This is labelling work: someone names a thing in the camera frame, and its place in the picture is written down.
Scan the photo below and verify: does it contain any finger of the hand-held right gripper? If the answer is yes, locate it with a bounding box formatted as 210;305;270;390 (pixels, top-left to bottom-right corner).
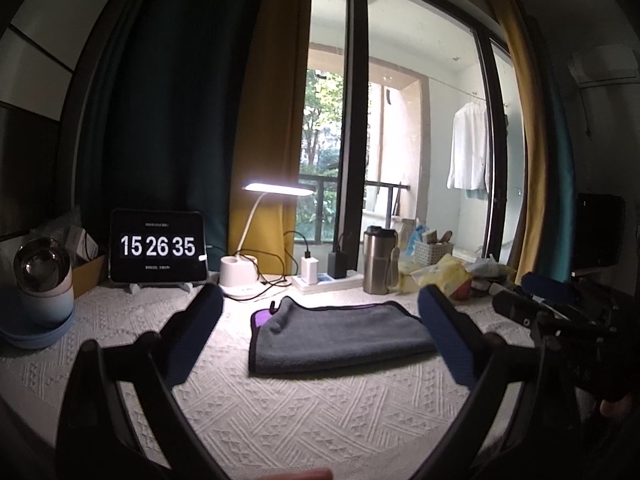
521;272;577;307
492;290;543;330

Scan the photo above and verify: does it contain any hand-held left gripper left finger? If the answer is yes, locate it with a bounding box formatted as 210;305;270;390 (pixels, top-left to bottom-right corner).
54;284;236;480

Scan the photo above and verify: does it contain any yellow curtain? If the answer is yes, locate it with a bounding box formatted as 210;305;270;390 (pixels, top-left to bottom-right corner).
227;0;315;275
479;0;550;273

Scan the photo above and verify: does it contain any black charger plug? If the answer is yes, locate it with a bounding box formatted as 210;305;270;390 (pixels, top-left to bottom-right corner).
327;252;349;280

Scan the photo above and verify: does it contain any white slotted basket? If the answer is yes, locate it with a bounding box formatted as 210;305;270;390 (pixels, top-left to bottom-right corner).
412;240;455;267

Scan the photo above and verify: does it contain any grey towel with purple trim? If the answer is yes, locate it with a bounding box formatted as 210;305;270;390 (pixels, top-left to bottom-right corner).
248;296;437;376

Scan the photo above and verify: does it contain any white textured tablecloth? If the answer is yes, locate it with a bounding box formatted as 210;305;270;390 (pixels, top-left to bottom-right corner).
0;272;551;480

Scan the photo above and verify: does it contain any black cable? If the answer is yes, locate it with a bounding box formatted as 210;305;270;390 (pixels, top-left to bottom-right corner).
235;230;312;302

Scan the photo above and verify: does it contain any black monitor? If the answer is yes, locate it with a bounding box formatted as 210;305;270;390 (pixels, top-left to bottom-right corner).
572;192;629;272

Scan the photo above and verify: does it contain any pile of crumpled packets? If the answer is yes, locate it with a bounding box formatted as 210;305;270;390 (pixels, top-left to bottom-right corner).
467;256;518;297

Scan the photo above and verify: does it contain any black tablet showing clock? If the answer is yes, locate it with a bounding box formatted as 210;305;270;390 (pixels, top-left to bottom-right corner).
109;208;209;283

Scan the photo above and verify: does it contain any white hanging shirt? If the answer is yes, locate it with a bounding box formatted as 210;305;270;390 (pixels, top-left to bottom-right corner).
446;101;494;192

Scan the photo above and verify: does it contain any cardboard box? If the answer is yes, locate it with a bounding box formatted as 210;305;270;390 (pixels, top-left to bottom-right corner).
70;255;109;295

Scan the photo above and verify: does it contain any black balcony railing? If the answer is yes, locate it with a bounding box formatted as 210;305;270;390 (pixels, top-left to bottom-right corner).
299;172;412;242

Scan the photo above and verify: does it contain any white desk lamp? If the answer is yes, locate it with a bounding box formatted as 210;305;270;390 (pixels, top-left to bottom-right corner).
220;181;315;301

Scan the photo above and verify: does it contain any stainless steel tumbler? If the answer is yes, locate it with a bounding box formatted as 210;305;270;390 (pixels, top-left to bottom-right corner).
362;225;401;295

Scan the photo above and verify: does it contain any small white carton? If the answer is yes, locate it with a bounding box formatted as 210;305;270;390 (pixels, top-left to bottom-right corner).
64;225;99;267

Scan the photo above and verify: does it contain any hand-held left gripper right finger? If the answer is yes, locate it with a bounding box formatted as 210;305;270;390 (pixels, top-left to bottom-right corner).
414;285;592;480

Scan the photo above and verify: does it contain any black window frame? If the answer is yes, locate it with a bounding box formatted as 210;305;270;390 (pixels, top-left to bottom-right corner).
312;0;527;275

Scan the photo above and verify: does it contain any white power strip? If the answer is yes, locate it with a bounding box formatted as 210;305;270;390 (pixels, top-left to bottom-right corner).
291;270;363;294

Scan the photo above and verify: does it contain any teal curtain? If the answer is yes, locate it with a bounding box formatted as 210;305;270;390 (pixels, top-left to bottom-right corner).
534;25;577;282

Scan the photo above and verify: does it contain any white air conditioner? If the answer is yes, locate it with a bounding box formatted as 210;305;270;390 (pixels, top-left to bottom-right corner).
567;45;640;92

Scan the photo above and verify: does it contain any person's right hand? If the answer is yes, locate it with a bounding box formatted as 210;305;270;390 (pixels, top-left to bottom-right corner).
597;392;640;418

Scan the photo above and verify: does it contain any person's left hand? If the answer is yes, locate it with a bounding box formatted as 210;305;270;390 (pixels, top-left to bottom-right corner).
277;467;335;480

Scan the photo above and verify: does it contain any yellow snack packet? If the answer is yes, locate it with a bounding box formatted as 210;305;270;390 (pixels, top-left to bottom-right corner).
409;254;473;302

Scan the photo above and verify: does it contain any dark green curtain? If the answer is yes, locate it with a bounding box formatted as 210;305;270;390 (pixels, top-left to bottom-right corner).
75;0;275;263

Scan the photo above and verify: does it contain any white and blue humidifier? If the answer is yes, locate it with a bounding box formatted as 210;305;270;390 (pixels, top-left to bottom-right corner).
12;240;76;327

